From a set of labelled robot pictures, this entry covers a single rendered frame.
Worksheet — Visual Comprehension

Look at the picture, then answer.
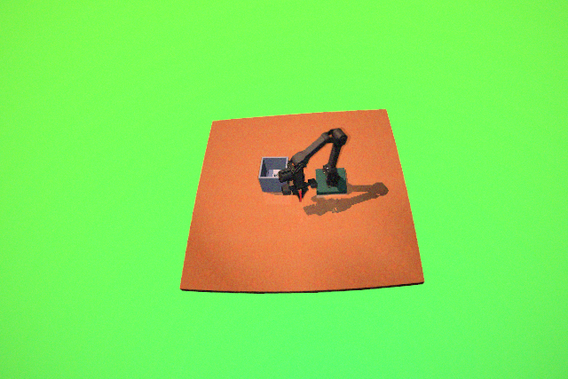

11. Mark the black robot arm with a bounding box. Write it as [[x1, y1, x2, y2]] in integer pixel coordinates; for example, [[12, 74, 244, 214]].
[[278, 129, 348, 187]]

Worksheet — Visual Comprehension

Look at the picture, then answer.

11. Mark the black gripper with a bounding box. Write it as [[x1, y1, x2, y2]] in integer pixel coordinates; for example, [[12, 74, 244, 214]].
[[282, 176, 318, 200]]

